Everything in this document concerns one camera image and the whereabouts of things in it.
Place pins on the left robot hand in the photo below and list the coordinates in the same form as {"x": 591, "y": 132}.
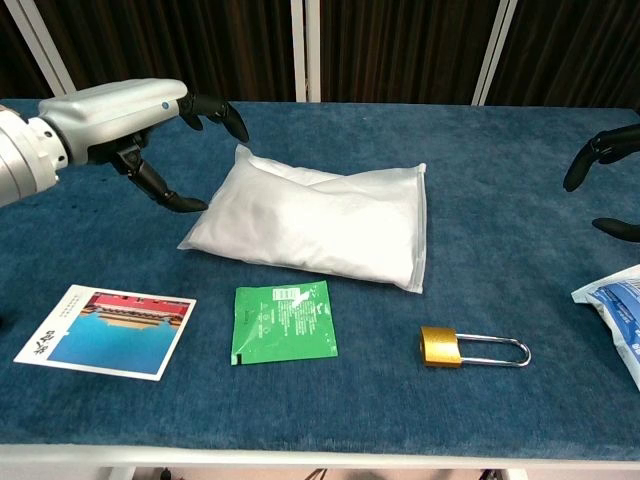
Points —
{"x": 115, "y": 117}

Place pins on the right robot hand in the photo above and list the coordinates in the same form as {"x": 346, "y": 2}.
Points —
{"x": 582, "y": 162}

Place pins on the translucent plastic zip bag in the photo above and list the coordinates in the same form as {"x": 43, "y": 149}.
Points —
{"x": 421, "y": 225}

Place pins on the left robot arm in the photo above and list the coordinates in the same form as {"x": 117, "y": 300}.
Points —
{"x": 25, "y": 155}

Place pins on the black pleated curtain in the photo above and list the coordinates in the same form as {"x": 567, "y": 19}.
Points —
{"x": 200, "y": 45}

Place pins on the blue white plastic packet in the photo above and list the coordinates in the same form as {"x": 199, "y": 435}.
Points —
{"x": 617, "y": 310}

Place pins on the picture postcard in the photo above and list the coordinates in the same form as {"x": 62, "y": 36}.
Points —
{"x": 115, "y": 335}

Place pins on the brass padlock long shackle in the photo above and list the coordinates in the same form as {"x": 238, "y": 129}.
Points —
{"x": 440, "y": 347}

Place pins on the green foil sachet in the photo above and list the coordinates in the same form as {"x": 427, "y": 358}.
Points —
{"x": 282, "y": 322}

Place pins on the blue felt table cover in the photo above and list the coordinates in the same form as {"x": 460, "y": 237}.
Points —
{"x": 350, "y": 400}

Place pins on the white frame post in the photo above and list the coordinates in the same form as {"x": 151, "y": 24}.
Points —
{"x": 45, "y": 50}
{"x": 305, "y": 50}
{"x": 495, "y": 50}

